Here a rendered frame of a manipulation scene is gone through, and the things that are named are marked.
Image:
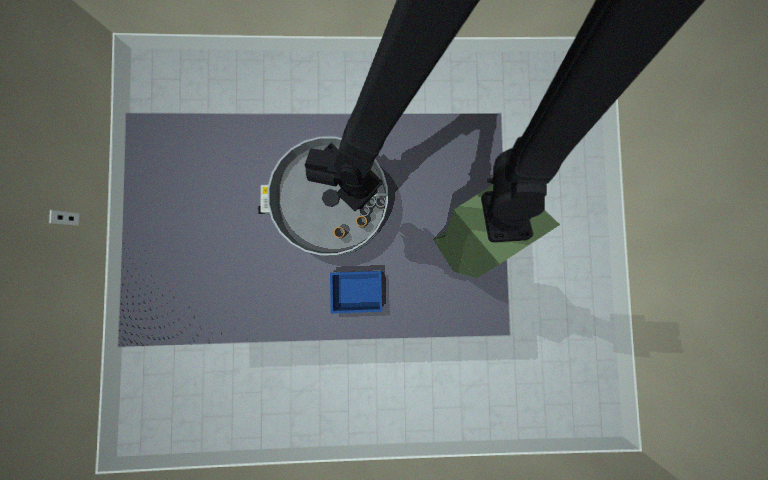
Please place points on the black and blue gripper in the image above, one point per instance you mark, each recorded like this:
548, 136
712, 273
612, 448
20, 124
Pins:
359, 200

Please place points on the blue open crate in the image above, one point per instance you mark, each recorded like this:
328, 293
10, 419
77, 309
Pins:
355, 292

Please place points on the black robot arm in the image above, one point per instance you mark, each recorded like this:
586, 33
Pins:
615, 43

